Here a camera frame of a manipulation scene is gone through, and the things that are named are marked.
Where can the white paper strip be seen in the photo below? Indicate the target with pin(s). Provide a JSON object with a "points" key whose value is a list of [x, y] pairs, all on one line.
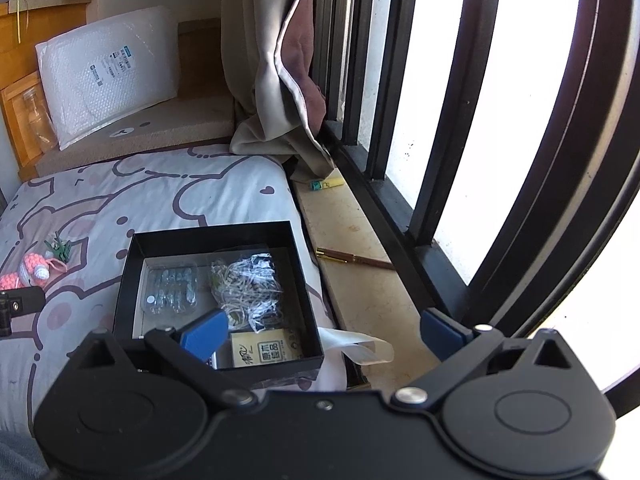
{"points": [[365, 352]]}

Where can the yellow ribbon tag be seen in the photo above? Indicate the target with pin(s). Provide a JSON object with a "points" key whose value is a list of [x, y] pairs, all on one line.
{"points": [[20, 20]]}

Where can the pink crochet doll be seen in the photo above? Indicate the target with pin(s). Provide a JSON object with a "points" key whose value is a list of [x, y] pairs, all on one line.
{"points": [[30, 265]]}

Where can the yellow green marker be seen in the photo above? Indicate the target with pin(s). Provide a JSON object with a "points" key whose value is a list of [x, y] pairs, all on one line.
{"points": [[325, 185]]}

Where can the person's grey trouser leg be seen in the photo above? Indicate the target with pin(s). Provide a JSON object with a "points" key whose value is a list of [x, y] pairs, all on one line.
{"points": [[15, 455]]}

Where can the beige bear face cushion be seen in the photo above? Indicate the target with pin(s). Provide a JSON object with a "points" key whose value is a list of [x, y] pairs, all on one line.
{"points": [[175, 125]]}

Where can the brown pen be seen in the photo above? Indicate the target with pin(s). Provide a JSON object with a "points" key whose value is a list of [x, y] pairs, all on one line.
{"points": [[350, 258]]}

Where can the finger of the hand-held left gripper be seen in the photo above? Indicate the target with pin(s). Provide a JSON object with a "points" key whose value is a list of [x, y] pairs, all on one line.
{"points": [[25, 300]]}

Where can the black cardboard box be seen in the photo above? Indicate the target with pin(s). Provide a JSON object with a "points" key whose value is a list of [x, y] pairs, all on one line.
{"points": [[295, 280]]}

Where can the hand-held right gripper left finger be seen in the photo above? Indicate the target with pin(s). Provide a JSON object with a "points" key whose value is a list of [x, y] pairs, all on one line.
{"points": [[205, 332]]}

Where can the beige tissue packet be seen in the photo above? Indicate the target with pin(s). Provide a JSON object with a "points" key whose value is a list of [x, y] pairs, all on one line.
{"points": [[270, 347]]}

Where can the clear bag of rubber bands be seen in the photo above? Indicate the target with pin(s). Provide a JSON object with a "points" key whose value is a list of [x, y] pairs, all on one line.
{"points": [[245, 290]]}

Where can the dark window grille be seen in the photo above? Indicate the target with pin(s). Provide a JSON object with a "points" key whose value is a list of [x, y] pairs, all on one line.
{"points": [[395, 85]]}

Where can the clear button battery blister pack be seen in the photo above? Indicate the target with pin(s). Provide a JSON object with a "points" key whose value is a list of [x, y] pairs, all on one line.
{"points": [[170, 290]]}

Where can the clear plastic bottle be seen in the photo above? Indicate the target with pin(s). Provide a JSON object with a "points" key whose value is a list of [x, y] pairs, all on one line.
{"points": [[37, 120]]}

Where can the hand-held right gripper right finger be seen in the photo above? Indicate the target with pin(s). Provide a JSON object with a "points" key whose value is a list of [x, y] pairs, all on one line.
{"points": [[442, 330]]}

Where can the white bubble mailer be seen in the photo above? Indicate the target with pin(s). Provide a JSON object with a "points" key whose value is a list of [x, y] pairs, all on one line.
{"points": [[110, 75]]}

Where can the beige curtain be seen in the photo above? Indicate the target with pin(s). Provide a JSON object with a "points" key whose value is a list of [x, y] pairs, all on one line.
{"points": [[255, 60]]}

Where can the cartoon printed bedsheet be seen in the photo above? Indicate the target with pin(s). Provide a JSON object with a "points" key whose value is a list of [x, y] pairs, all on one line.
{"points": [[150, 185]]}

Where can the beige stone windowsill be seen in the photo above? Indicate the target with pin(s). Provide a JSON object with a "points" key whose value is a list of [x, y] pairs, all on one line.
{"points": [[360, 300]]}

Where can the wooden headboard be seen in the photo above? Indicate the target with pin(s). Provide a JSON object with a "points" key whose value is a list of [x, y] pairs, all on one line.
{"points": [[15, 60]]}

